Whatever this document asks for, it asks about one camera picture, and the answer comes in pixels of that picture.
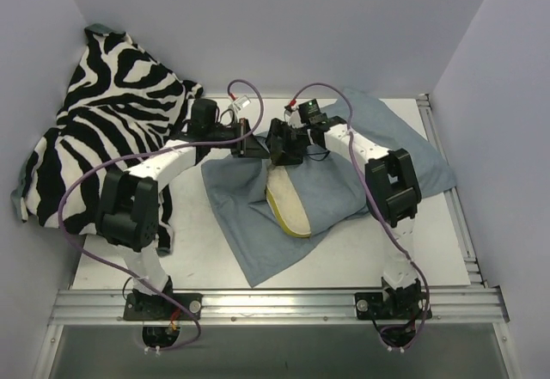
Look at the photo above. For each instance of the aluminium extrusion rail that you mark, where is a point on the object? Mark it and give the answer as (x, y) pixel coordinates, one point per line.
(276, 307)

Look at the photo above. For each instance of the cream pillow with yellow edge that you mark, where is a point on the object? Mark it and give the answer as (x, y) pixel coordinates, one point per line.
(285, 203)

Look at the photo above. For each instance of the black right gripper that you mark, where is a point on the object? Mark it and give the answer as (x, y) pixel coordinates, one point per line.
(280, 143)

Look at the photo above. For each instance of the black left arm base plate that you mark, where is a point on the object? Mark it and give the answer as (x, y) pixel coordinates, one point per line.
(141, 307)

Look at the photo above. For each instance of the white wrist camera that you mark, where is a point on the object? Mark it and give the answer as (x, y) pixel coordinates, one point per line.
(296, 115)
(239, 102)

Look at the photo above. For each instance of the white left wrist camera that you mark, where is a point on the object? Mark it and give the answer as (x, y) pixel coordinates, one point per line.
(239, 102)

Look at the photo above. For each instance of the blue-grey fabric pillowcase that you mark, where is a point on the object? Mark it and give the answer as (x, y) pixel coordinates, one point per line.
(330, 190)

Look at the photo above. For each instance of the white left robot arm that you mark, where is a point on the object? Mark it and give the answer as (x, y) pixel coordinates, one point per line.
(129, 204)

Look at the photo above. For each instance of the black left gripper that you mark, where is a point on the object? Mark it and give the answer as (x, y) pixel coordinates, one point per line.
(243, 137)

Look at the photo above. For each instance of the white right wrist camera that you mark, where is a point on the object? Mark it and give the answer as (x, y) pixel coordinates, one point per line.
(296, 115)

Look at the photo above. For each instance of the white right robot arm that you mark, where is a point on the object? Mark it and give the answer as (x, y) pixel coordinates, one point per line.
(387, 176)

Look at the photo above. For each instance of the zebra print cushion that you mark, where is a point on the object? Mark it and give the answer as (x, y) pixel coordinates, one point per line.
(120, 101)

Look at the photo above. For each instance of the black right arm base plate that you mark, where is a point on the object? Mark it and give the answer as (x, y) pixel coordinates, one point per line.
(391, 306)

